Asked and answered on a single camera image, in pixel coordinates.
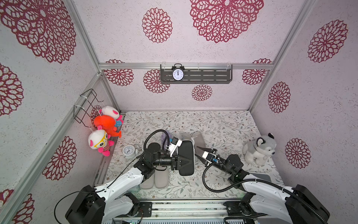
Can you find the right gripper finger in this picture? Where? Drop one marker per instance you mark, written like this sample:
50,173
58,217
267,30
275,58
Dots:
201,150
200,157

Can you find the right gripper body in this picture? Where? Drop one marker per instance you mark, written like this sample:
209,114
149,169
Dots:
212,154

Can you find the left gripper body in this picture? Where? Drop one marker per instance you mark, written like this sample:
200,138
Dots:
174,163

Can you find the black umbrella case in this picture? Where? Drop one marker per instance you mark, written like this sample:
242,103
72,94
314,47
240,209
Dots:
186,150

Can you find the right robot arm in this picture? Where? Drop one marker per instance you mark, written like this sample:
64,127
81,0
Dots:
295,205

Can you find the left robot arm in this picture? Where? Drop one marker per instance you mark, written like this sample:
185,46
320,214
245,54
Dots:
95,205

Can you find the purple folded umbrella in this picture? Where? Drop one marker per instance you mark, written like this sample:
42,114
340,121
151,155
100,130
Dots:
164,138

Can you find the floral table mat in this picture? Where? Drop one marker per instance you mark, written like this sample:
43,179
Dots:
226,131

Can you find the husky plush toy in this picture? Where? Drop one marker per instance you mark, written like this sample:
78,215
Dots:
260,150

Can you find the white alarm clock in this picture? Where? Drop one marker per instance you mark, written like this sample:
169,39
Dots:
129,152

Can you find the grey tray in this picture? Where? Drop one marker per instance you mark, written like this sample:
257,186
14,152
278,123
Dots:
263,176

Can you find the black alarm clock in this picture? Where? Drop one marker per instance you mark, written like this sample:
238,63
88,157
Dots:
178,72

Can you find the orange plush toy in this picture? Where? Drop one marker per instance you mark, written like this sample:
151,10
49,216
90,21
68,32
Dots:
107,123

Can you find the white pink plush top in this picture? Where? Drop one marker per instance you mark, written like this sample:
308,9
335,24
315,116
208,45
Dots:
112,112

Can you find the white plush with glasses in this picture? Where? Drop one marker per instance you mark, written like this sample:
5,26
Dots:
99,140

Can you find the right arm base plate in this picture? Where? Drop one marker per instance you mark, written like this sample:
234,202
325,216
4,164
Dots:
238,208

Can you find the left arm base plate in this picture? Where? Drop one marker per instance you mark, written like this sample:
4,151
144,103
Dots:
142,209

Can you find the grey wall shelf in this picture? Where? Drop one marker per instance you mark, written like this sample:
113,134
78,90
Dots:
198,76

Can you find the black wire rack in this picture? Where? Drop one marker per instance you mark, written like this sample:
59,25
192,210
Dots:
80,112

